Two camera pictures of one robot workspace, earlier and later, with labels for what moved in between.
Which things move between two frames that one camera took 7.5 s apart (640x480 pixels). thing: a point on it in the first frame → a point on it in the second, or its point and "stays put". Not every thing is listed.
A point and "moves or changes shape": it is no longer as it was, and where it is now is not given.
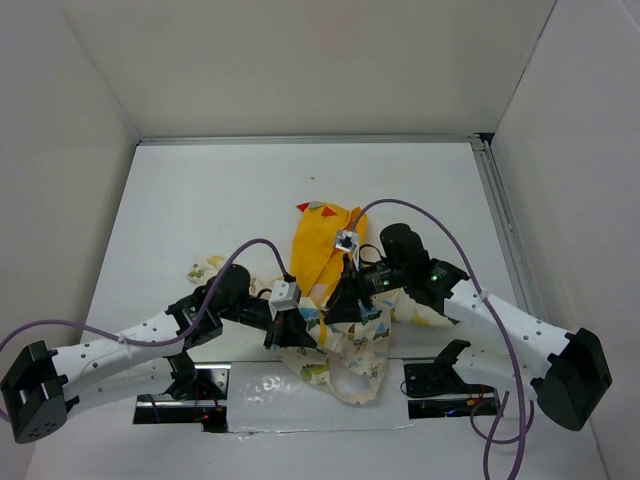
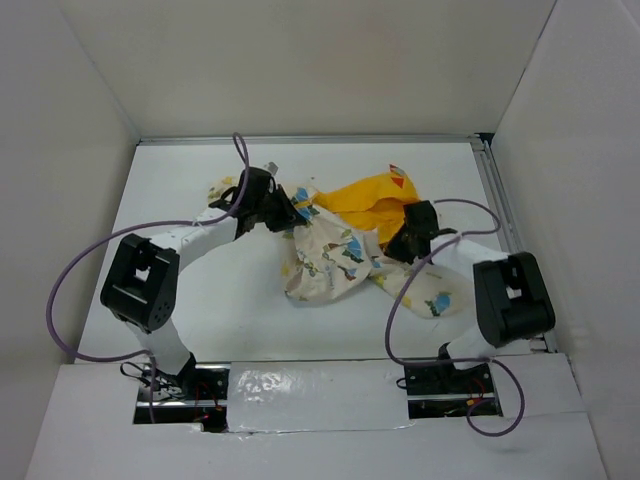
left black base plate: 206,405 stays put
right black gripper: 344,306 → 394,249
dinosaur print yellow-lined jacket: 325,239 moves or changes shape
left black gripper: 291,330 → 289,217
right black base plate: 435,390 stays put
